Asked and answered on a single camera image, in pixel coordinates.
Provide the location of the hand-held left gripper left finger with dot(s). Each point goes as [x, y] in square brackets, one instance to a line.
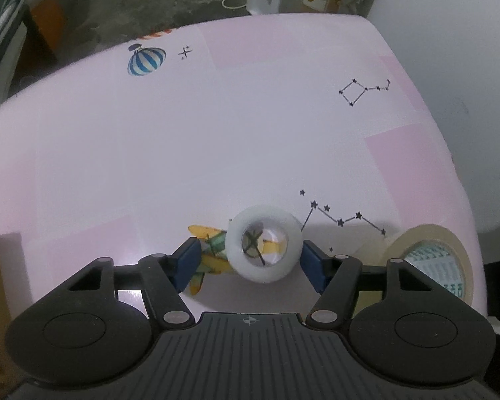
[187, 262]

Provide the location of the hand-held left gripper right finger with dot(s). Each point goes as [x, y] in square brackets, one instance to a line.
[312, 266]

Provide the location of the small white tape roll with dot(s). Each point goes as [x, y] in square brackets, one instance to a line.
[237, 258]

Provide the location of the large beige tape roll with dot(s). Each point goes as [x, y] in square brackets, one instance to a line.
[425, 233]

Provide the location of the wooden bed frame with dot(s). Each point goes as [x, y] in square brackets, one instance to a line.
[46, 21]

